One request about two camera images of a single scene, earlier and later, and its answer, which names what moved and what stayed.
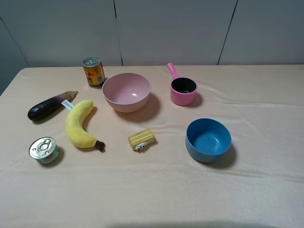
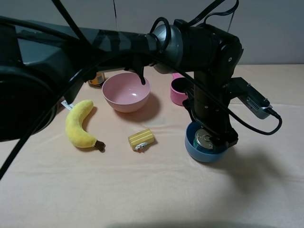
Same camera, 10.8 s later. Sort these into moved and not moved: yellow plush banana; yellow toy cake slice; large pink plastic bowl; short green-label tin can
Moved: short green-label tin can
Not moved: yellow plush banana; yellow toy cake slice; large pink plastic bowl
